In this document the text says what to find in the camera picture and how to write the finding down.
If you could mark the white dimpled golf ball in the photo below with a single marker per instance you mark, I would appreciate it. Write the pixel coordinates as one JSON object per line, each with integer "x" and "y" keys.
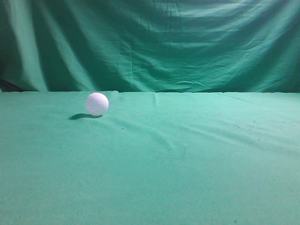
{"x": 97, "y": 104}

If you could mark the green table cloth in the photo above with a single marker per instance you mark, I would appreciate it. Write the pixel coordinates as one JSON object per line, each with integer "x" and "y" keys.
{"x": 152, "y": 159}

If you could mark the green backdrop curtain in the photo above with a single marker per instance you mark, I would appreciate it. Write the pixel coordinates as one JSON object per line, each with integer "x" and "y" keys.
{"x": 150, "y": 45}

